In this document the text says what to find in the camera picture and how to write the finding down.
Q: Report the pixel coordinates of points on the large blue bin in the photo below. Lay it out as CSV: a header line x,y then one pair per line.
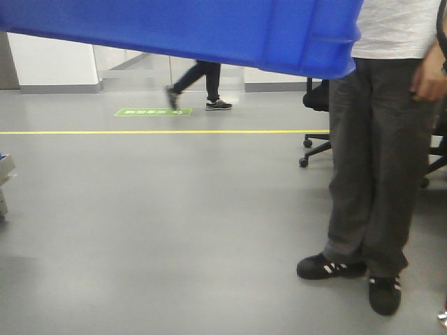
x,y
305,38

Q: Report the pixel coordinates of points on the green floor sticker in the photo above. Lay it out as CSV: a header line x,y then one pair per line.
x,y
153,112

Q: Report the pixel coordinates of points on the standing person grey trousers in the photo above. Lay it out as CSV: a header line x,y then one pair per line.
x,y
381,120

